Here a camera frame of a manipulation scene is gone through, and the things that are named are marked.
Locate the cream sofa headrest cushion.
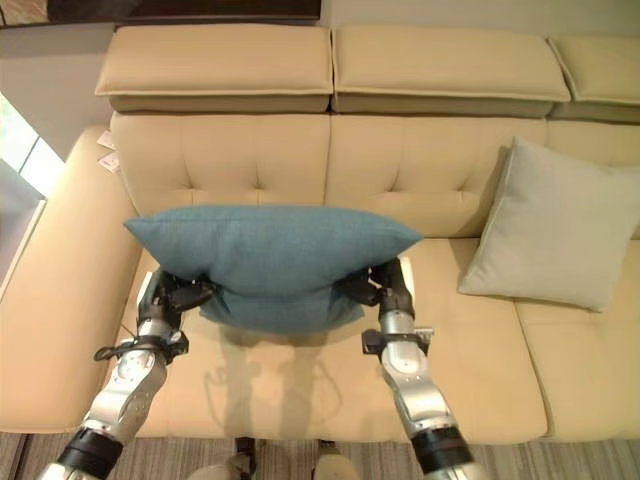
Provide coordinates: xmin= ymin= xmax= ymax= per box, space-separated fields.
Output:
xmin=93 ymin=24 xmax=335 ymax=115
xmin=546 ymin=33 xmax=640 ymax=123
xmin=329 ymin=25 xmax=572 ymax=120

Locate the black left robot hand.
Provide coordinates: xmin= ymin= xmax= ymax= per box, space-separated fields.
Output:
xmin=135 ymin=269 xmax=215 ymax=326

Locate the silver robot right leg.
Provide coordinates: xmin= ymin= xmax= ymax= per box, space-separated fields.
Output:
xmin=312 ymin=438 xmax=358 ymax=480

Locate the silver robot left leg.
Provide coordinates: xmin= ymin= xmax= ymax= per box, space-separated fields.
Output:
xmin=187 ymin=436 xmax=254 ymax=480

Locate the cream leather sofa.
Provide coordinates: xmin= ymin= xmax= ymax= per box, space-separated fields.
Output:
xmin=0 ymin=24 xmax=640 ymax=443

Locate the teal blue cushion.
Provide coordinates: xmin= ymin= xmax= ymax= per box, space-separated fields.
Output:
xmin=122 ymin=203 xmax=425 ymax=335

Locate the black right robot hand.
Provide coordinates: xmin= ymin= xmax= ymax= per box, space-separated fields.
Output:
xmin=340 ymin=256 xmax=417 ymax=318

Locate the silver robot leg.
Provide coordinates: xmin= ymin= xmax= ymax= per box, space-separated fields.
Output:
xmin=187 ymin=436 xmax=254 ymax=480
xmin=312 ymin=438 xmax=358 ymax=480

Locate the pale grey cushion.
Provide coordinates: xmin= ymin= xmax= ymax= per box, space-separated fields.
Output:
xmin=456 ymin=135 xmax=640 ymax=314

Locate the white paper tag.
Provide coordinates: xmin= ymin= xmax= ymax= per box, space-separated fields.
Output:
xmin=97 ymin=130 xmax=121 ymax=175

